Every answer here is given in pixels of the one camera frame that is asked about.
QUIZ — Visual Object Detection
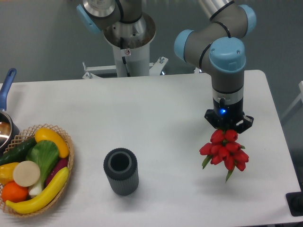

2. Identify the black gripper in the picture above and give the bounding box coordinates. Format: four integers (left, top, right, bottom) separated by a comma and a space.
204, 98, 254, 134

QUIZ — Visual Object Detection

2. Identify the red tulip bouquet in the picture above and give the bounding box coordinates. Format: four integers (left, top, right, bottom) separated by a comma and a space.
199, 129, 249, 181

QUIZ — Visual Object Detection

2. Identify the black device at edge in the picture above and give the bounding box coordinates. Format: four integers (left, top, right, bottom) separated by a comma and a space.
285, 192, 303, 217

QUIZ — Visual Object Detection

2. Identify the orange fruit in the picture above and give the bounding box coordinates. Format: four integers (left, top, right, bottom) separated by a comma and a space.
1, 182, 28, 203

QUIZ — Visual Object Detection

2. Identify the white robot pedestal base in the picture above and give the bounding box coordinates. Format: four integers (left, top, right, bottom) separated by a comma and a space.
83, 12, 169, 79

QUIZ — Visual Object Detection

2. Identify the yellow bell pepper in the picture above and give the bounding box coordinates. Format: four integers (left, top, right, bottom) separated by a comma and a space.
0, 162, 19, 185

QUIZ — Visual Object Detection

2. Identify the dark green cucumber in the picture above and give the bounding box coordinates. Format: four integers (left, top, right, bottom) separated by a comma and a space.
0, 138, 36, 166

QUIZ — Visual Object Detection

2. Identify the green bok choy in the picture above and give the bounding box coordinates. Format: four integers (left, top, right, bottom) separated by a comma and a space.
26, 140, 59, 198

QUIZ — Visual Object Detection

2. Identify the woven wicker basket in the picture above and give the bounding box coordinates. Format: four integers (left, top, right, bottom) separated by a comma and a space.
0, 124, 74, 218

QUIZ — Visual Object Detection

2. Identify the white frame at right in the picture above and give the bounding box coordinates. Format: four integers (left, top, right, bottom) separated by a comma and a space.
280, 81, 303, 125

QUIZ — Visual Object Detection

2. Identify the long yellow banana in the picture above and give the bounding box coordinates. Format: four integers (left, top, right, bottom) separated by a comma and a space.
5, 167, 69, 214

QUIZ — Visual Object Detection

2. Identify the dark grey ribbed vase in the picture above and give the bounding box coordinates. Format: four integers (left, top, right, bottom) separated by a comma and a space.
103, 148, 139, 196

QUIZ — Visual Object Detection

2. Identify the blue handled saucepan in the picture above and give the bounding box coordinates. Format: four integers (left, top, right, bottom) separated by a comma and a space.
0, 68, 19, 156

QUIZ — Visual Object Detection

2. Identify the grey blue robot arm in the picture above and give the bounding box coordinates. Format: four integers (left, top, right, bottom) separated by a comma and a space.
77, 0, 256, 133

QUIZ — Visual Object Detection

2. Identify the beige round disc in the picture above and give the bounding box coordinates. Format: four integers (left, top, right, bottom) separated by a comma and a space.
13, 161, 40, 187

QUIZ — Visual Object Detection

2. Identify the purple eggplant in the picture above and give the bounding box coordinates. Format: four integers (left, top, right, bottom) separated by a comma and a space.
45, 158, 68, 187

